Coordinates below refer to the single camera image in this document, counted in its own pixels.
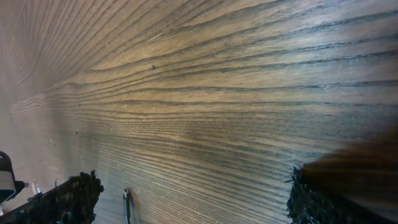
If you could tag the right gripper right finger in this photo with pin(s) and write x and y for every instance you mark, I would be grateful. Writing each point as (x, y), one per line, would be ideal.
(311, 203)

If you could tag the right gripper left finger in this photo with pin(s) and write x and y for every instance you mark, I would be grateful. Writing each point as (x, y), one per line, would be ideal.
(72, 202)

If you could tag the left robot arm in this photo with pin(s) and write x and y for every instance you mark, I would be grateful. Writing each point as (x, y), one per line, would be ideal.
(10, 187)

